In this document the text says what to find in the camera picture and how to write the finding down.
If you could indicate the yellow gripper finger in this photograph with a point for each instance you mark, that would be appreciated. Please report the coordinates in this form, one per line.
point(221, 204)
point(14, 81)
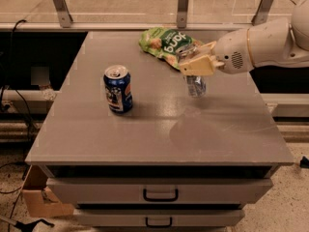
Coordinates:
point(195, 50)
point(200, 65)

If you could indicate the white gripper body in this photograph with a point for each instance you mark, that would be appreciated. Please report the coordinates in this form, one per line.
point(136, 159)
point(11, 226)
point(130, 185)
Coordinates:
point(231, 52)

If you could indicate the silver redbull can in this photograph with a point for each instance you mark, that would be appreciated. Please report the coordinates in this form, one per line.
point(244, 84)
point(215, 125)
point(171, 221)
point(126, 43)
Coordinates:
point(196, 85)

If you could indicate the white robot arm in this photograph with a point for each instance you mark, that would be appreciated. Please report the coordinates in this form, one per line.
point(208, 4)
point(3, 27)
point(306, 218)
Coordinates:
point(282, 43)

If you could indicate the blue pepsi can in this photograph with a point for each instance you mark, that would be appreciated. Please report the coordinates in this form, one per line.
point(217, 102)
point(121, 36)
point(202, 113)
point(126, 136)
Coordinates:
point(117, 88)

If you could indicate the green chip bag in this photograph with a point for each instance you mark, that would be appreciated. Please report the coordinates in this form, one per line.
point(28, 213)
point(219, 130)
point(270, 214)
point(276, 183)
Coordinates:
point(163, 44)

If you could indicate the grey drawer cabinet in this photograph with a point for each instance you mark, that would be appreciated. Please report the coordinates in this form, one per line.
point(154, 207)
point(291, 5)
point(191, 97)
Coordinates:
point(227, 134)

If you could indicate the small black floor object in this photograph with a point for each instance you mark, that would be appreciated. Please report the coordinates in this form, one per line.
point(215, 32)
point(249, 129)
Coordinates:
point(304, 162)

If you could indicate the upper grey drawer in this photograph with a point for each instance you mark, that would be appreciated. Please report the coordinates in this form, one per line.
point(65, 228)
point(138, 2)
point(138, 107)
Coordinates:
point(79, 191)

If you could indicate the grey drawer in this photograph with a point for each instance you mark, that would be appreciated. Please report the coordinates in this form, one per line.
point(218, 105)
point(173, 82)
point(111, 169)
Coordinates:
point(181, 218)
point(79, 191)

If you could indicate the lower grey drawer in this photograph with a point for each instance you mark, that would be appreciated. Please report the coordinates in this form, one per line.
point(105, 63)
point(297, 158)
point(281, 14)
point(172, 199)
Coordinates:
point(181, 218)

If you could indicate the cardboard box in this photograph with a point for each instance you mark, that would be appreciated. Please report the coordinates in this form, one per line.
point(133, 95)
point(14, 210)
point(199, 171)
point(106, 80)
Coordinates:
point(40, 201)

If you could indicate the black tripod leg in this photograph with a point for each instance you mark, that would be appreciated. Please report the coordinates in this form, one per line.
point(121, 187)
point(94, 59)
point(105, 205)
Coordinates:
point(25, 227)

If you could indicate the right metal bracket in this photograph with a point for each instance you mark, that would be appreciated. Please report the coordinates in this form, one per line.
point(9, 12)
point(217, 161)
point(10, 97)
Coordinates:
point(262, 12)

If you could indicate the metal bracket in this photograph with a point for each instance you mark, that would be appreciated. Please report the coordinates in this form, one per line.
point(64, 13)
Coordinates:
point(262, 12)
point(182, 11)
point(63, 13)

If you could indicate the middle metal bracket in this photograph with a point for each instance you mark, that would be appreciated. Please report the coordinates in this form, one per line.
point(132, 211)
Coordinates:
point(182, 11)

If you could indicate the black upper drawer handle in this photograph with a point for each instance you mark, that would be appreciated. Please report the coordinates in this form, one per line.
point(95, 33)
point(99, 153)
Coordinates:
point(161, 196)

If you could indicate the black drawer handle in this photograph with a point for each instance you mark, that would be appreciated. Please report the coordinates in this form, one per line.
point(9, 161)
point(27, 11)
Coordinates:
point(155, 222)
point(161, 196)

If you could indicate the left metal bracket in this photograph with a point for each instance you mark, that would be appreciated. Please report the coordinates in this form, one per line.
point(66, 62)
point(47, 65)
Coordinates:
point(63, 13)

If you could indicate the black lower drawer handle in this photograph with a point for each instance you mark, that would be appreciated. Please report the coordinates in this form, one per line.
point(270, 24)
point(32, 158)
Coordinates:
point(155, 222)

